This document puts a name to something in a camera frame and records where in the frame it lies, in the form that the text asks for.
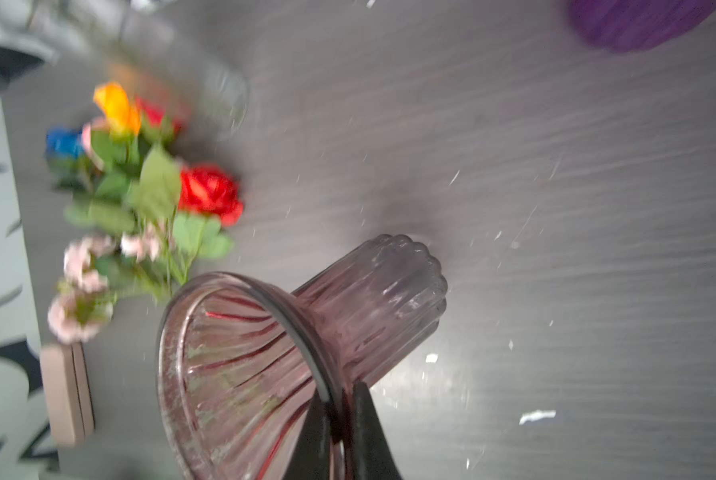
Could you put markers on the bunch of artificial flowers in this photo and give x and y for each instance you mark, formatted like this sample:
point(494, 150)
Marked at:
point(163, 213)

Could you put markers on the pink peony flower stem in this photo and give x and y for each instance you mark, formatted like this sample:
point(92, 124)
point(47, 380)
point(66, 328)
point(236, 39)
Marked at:
point(83, 305)

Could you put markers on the dark purple glass vase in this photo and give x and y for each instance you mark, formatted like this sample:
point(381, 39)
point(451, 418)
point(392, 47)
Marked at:
point(240, 359)

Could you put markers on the blue purple glass vase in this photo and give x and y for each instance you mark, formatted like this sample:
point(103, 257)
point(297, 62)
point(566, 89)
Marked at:
point(625, 26)

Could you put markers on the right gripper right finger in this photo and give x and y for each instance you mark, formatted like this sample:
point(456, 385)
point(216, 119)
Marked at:
point(371, 457)

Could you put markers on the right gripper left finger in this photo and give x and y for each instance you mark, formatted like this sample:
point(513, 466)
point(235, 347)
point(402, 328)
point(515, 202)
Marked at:
point(311, 458)

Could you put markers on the pink rectangular block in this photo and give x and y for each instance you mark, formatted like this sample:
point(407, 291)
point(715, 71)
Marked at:
point(67, 393)

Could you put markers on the clear glass vase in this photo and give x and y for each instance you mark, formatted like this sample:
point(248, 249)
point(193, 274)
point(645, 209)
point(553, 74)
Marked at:
point(146, 55)

